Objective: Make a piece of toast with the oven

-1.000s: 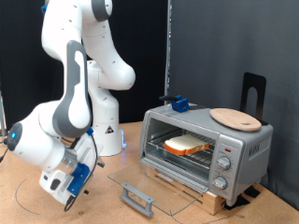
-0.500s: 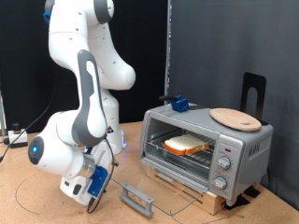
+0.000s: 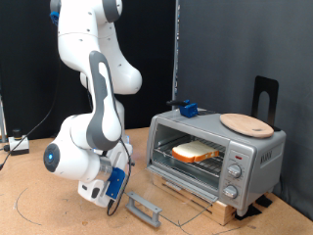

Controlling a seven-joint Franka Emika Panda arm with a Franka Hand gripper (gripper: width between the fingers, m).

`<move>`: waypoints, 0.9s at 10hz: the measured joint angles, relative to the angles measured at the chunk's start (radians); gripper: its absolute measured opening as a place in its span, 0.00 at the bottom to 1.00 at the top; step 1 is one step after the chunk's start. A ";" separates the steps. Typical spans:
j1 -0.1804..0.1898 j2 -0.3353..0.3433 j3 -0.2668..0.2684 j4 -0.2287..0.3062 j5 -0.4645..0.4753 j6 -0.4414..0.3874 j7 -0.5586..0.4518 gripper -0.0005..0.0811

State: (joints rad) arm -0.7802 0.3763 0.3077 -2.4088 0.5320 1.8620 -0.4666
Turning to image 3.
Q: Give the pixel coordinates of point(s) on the vertical metal pole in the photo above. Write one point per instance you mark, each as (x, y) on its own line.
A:
(176, 49)

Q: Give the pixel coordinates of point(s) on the grey backdrop curtain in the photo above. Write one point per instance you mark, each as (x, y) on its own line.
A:
(228, 49)

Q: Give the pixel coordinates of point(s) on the black metal bookend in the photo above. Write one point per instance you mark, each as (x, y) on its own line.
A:
(260, 84)

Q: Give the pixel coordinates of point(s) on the round wooden cutting board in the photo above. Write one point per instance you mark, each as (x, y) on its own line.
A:
(247, 125)

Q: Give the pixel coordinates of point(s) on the slotted wooden block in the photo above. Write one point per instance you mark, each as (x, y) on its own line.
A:
(225, 212)

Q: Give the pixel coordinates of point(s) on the large silver oven knob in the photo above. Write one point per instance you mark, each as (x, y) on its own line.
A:
(234, 170)

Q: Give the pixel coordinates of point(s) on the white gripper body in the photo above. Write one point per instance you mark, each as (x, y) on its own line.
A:
(91, 192)

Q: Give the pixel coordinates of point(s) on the silver toaster oven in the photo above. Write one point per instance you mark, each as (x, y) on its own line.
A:
(260, 156)

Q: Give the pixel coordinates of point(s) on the white bread slice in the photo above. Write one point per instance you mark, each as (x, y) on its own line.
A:
(192, 150)

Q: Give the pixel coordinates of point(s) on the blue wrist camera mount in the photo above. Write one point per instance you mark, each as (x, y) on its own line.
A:
(115, 182)

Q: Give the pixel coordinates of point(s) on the grey emergency stop box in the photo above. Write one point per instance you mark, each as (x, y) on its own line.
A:
(19, 145)

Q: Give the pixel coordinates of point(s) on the small silver oven knob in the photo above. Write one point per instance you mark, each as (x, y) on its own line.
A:
(230, 191)

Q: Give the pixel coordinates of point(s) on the black backdrop curtain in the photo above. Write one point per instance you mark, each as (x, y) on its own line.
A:
(29, 81)

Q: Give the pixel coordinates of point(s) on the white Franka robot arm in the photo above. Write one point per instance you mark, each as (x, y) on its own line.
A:
(81, 147)

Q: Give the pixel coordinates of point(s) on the black foam pad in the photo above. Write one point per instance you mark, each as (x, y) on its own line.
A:
(247, 212)
(264, 201)

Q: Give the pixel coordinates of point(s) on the thin metal post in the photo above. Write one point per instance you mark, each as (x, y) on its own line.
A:
(2, 120)

